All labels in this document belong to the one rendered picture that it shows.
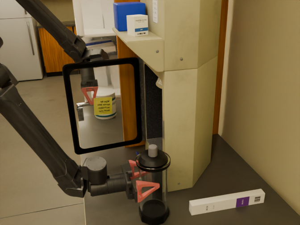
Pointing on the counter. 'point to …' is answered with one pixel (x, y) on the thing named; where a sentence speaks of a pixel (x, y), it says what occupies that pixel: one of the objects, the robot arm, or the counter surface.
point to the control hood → (146, 48)
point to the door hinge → (143, 98)
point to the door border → (73, 106)
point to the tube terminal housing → (187, 83)
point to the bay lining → (152, 105)
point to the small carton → (137, 25)
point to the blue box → (132, 6)
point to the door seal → (72, 106)
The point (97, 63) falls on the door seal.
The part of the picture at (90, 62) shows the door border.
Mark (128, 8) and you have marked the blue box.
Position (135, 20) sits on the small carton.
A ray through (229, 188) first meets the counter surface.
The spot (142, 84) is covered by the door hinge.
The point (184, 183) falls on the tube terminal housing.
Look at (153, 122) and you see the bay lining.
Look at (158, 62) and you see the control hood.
